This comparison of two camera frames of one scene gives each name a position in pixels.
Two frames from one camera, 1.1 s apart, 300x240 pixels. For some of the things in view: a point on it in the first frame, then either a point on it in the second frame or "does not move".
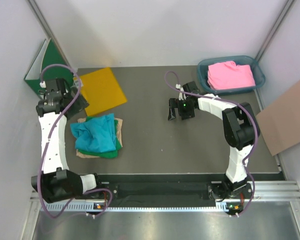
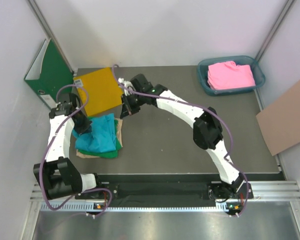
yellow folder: x=101 y=91 does not move
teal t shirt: x=97 y=134 does not move
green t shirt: x=110 y=155 does not move
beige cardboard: x=119 y=123 does not move
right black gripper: x=174 y=103 -> x=127 y=110
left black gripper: x=80 y=105 -> x=86 y=127
